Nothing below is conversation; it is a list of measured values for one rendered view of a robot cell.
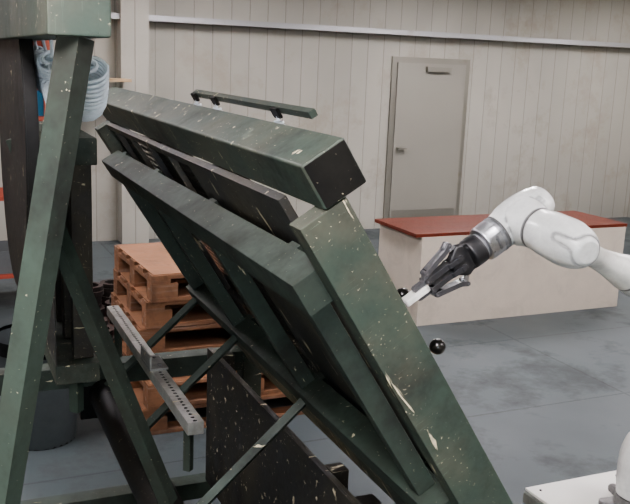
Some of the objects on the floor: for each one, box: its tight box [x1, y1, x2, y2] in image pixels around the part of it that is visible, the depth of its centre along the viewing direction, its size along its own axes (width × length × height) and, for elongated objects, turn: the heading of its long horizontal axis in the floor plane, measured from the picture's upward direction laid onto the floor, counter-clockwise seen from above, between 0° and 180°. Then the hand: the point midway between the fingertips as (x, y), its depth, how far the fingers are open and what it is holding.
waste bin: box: [0, 324, 78, 451], centre depth 477 cm, size 47×47×60 cm
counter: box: [375, 211, 627, 326], centre depth 780 cm, size 70×219×76 cm, turn 104°
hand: (414, 295), depth 205 cm, fingers closed
